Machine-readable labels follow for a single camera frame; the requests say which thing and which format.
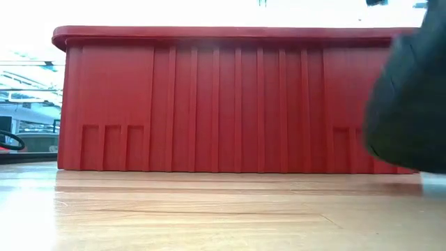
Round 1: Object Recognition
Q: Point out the black plain-strap slide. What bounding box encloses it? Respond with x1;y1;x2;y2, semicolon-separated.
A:
362;0;446;174

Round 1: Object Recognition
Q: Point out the red plastic bin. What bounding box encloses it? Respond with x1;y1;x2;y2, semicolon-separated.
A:
51;24;419;174

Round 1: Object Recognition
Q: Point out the black aluminium table frame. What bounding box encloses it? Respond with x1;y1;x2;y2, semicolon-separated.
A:
0;152;59;165

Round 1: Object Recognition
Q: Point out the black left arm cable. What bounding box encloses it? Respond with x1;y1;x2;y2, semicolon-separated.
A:
0;129;26;151

